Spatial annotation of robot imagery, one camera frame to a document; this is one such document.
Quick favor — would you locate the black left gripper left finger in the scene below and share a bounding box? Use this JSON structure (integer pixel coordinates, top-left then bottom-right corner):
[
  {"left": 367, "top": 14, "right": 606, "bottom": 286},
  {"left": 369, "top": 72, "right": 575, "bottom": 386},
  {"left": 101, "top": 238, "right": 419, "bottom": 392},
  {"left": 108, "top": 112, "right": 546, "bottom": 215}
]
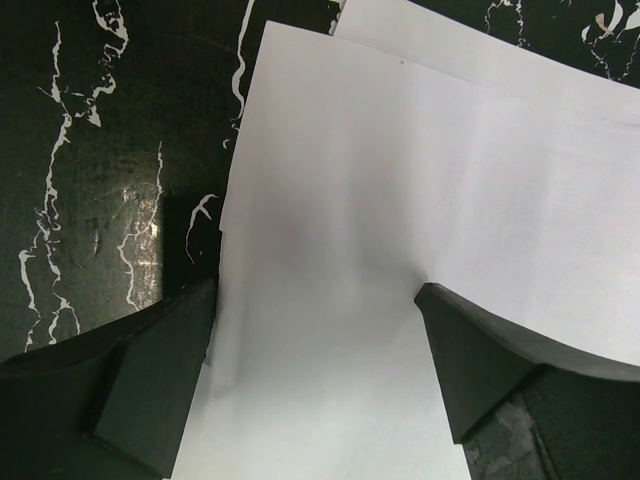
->
[{"left": 1, "top": 280, "right": 216, "bottom": 480}]

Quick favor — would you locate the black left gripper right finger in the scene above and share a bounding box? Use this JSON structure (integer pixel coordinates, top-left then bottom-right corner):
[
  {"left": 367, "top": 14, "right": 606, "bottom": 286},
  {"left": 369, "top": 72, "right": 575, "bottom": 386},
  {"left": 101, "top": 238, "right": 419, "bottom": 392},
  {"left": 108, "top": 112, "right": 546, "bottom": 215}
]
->
[{"left": 415, "top": 283, "right": 639, "bottom": 479}]

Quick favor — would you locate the white paper sheet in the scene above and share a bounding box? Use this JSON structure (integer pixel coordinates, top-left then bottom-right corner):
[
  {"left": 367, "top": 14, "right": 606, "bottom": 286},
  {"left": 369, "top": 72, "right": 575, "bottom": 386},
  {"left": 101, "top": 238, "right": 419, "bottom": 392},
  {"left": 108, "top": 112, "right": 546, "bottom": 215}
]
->
[{"left": 175, "top": 22, "right": 639, "bottom": 479}]

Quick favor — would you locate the printed paper sheet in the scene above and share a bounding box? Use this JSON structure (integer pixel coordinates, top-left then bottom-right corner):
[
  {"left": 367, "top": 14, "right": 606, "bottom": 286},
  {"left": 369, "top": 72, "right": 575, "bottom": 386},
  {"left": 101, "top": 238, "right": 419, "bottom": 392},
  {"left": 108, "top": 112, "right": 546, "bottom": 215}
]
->
[{"left": 333, "top": 1, "right": 639, "bottom": 126}]

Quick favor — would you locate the black marble mat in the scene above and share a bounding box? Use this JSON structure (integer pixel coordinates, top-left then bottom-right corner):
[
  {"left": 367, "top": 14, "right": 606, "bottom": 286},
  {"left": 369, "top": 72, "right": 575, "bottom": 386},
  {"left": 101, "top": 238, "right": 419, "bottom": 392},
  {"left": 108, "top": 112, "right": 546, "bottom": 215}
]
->
[{"left": 1, "top": 1, "right": 639, "bottom": 359}]

